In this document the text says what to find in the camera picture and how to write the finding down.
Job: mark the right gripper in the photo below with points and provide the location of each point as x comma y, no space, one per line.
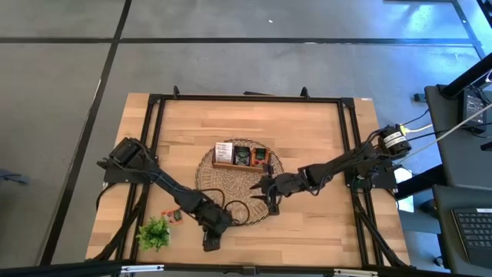
288,184

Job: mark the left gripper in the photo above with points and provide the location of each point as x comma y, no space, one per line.
215,219

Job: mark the round woven straw placemat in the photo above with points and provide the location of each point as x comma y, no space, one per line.
230,192

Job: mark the purple foil tea packet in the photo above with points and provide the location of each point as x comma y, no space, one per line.
242,155

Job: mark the white and orange tea packet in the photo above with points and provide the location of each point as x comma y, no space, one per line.
223,152

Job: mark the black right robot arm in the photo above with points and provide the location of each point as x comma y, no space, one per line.
338,165

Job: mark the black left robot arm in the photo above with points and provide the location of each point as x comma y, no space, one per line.
169,184

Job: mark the wooden organizer box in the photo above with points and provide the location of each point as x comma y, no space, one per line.
238,168

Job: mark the small green potted plant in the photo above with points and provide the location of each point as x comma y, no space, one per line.
153,234

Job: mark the black horizontal beam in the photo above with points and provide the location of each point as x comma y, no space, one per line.
77,269

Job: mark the black desk leg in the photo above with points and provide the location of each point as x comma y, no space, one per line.
419,182

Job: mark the small black box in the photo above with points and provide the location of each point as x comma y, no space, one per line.
419,97

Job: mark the dark grey desk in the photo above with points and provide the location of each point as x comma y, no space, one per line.
453,161
446,238

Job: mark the black keyboard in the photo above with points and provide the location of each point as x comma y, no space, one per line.
474,231

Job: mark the black electronic device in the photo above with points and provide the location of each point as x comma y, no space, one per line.
473,107

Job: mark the black diagonal bar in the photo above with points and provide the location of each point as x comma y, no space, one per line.
465,77

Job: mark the silver metal bracket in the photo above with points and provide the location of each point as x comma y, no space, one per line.
142,268
355,272

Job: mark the black metal rig frame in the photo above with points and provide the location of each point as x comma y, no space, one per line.
250,99

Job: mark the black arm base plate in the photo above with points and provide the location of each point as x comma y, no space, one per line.
115,177
384,181

